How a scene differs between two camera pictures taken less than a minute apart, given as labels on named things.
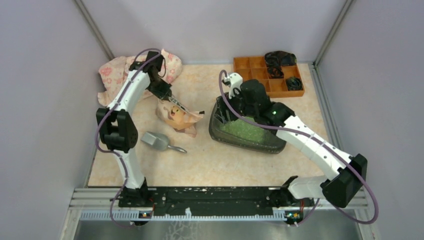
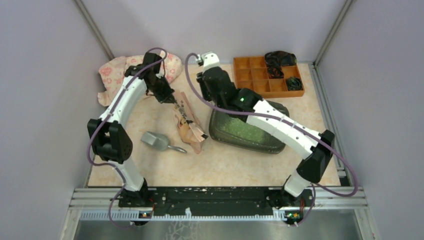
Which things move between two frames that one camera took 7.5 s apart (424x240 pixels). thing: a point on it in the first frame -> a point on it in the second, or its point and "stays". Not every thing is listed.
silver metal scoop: [159, 141] stays
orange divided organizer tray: [255, 68] stays
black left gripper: [165, 93] stays
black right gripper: [238, 93] -> [199, 79]
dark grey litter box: [226, 126] stays
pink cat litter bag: [180, 119] -> [192, 135]
